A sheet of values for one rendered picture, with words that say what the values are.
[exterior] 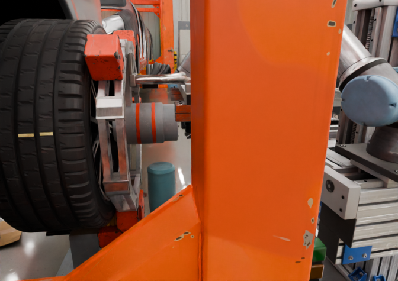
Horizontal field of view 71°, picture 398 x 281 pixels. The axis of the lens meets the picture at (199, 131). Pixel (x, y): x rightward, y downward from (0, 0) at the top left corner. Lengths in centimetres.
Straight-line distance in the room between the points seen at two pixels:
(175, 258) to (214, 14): 32
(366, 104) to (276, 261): 42
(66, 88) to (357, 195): 73
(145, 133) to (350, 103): 59
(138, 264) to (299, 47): 35
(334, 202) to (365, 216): 8
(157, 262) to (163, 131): 56
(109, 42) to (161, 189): 45
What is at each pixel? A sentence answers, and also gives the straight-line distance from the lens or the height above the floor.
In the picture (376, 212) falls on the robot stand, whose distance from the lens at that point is 87.
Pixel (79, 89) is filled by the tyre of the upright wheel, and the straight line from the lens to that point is 70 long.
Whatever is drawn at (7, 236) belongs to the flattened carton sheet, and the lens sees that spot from 215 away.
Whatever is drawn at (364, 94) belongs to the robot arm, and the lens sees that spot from 72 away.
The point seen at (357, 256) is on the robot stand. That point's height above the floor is 53.
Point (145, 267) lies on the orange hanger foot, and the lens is 44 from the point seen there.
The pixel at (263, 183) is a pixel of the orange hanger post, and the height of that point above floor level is 93.
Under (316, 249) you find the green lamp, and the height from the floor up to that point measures 66.
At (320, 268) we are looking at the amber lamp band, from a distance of 78.
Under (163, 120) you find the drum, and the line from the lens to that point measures 92.
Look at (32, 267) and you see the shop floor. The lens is 185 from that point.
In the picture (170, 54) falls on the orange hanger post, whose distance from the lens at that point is 451.
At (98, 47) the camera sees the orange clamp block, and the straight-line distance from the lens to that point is 70.
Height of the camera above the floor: 109
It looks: 16 degrees down
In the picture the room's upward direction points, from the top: straight up
